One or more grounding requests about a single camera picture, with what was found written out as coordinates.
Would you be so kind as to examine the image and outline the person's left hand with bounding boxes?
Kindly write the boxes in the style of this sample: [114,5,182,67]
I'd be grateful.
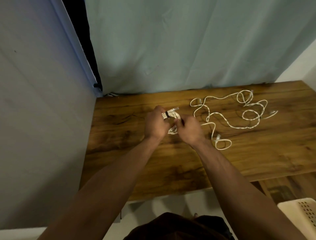
[144,105,171,140]

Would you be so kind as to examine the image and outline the person's right hand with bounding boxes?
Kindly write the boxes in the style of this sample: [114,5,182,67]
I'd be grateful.
[174,115,206,147]

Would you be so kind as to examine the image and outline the white cable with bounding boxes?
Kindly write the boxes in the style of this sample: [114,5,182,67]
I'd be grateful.
[193,99,278,150]
[161,106,185,135]
[190,90,255,107]

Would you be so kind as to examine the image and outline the person's left forearm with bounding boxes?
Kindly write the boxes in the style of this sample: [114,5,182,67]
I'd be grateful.
[37,135,165,240]

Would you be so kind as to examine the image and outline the person's right forearm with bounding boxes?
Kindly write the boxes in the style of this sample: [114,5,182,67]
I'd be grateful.
[189,138,308,240]

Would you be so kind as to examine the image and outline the light blue curtain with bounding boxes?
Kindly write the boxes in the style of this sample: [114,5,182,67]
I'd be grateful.
[84,0,316,96]

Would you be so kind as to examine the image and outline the person's dark brown shorts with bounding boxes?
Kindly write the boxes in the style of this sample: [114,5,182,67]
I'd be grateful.
[123,212,235,240]

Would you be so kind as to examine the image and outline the blue fabric panel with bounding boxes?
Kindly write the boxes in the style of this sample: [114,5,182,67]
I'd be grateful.
[50,0,103,97]

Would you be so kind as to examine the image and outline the cream plastic basket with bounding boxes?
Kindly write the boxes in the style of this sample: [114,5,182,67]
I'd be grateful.
[277,196,316,240]

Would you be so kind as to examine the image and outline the loose white cable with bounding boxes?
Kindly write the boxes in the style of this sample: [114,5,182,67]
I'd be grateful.
[190,90,255,107]
[193,99,278,150]

